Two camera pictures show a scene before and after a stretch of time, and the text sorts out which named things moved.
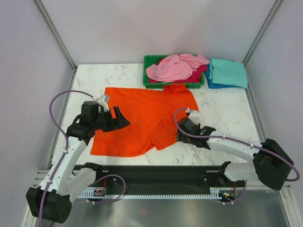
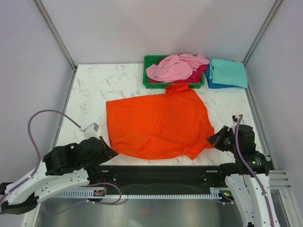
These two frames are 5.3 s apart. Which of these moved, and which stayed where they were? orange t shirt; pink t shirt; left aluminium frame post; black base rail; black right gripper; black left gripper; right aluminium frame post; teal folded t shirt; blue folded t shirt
Moved: orange t shirt; black left gripper; black right gripper
Stayed: right aluminium frame post; blue folded t shirt; black base rail; teal folded t shirt; left aluminium frame post; pink t shirt
